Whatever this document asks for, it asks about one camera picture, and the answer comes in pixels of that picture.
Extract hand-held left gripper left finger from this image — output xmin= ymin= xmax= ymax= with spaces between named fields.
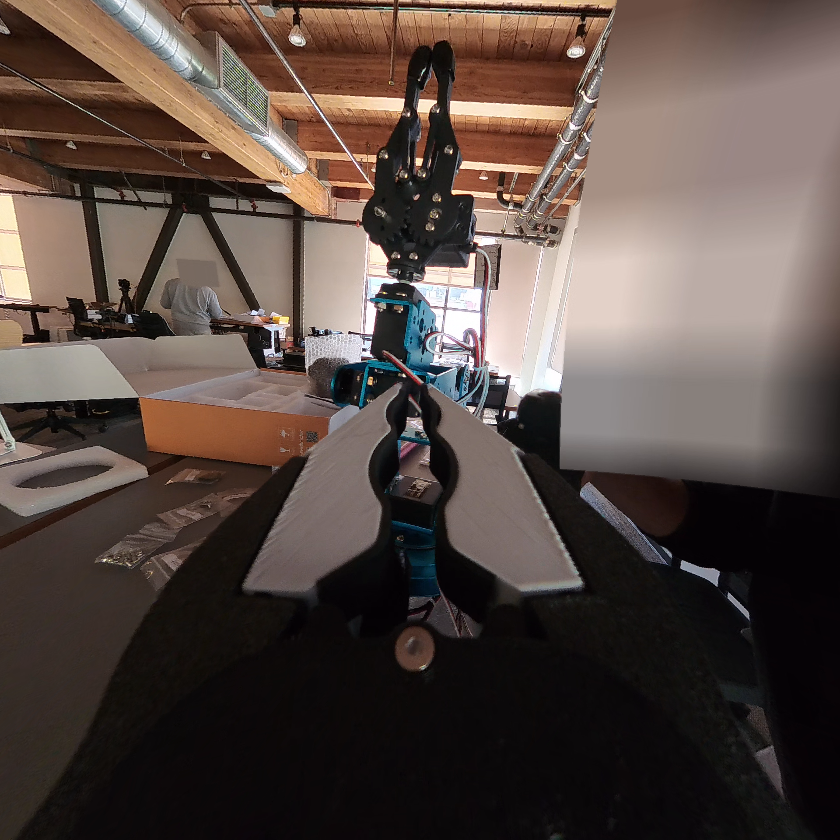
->
xmin=241 ymin=385 xmax=404 ymax=632

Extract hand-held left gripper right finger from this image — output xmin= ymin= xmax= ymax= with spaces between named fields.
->
xmin=419 ymin=386 xmax=584 ymax=635

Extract blue and black toy robot arm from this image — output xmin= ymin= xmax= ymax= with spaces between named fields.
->
xmin=330 ymin=41 xmax=503 ymax=634

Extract orange cardboard box white lid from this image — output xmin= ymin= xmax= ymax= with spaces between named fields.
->
xmin=0 ymin=333 xmax=343 ymax=468

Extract bubble wrap pouch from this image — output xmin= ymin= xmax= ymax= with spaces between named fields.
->
xmin=304 ymin=335 xmax=364 ymax=399

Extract group of small parts bags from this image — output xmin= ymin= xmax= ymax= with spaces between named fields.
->
xmin=95 ymin=467 xmax=258 ymax=592

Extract black office chair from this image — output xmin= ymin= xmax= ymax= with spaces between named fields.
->
xmin=13 ymin=402 xmax=88 ymax=445

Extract white metal stand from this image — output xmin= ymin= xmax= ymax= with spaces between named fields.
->
xmin=0 ymin=419 xmax=57 ymax=467

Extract person's dark shirt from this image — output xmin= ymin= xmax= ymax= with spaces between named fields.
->
xmin=676 ymin=479 xmax=840 ymax=840

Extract metal ceiling pipes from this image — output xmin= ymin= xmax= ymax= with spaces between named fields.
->
xmin=512 ymin=60 xmax=605 ymax=248

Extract thin ceiling rod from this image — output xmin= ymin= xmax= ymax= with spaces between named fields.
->
xmin=238 ymin=0 xmax=376 ymax=193

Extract white foam frame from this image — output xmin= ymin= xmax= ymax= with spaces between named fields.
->
xmin=0 ymin=446 xmax=149 ymax=519

